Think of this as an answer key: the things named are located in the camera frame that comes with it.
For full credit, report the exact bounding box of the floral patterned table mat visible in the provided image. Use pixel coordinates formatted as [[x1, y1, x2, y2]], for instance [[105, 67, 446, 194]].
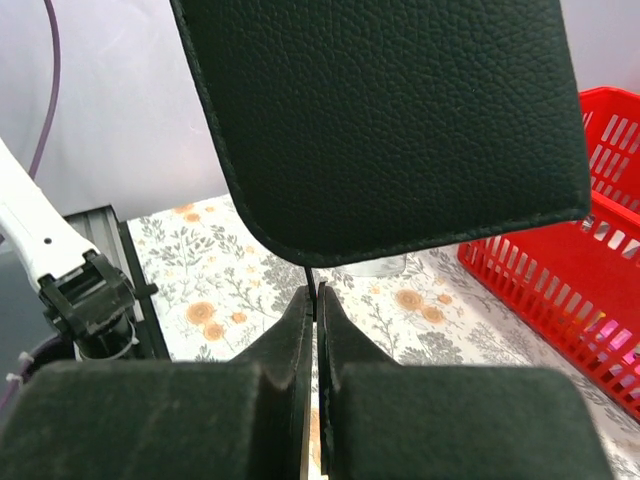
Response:
[[128, 196, 639, 479]]

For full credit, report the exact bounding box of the black zippered tool case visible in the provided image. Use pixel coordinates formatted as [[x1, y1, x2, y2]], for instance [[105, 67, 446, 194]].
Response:
[[171, 1, 591, 268]]

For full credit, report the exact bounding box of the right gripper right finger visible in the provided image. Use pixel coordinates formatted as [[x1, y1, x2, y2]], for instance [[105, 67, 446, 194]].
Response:
[[317, 285, 613, 480]]

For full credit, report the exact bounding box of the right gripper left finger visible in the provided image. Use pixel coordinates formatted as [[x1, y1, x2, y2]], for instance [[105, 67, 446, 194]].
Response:
[[1, 288, 313, 479]]

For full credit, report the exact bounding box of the red plastic shopping basket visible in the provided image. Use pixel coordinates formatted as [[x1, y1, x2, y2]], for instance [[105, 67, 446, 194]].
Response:
[[457, 87, 639, 419]]

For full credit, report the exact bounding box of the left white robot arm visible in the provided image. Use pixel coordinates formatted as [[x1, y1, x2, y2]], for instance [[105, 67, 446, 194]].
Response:
[[1, 145, 154, 360]]

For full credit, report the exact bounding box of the aluminium frame rail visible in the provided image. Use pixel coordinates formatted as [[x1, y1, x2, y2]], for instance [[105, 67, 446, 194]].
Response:
[[62, 204, 174, 361]]

